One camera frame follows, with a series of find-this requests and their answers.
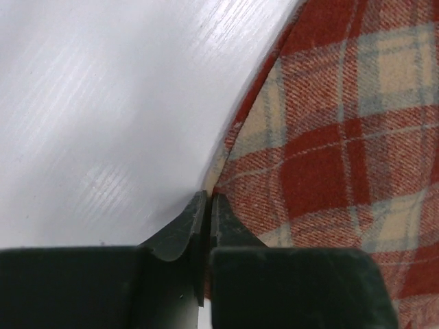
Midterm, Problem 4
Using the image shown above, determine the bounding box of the red plaid skirt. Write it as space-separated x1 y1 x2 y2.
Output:
205 1 438 328

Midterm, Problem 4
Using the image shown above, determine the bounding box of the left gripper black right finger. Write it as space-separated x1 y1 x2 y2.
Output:
210 194 399 329

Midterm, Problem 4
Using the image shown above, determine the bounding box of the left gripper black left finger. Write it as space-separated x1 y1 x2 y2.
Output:
1 191 208 328

